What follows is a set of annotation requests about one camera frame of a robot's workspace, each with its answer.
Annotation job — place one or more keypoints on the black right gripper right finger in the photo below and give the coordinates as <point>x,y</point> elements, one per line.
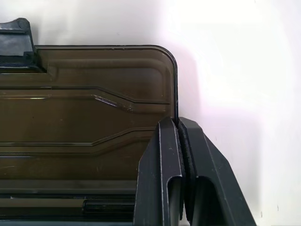
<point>211,174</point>

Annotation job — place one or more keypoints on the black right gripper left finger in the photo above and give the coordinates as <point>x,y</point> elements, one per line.
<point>156,174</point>

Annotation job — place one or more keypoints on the screwdriver bit case smoked lid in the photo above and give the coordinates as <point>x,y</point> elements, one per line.
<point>82,117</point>

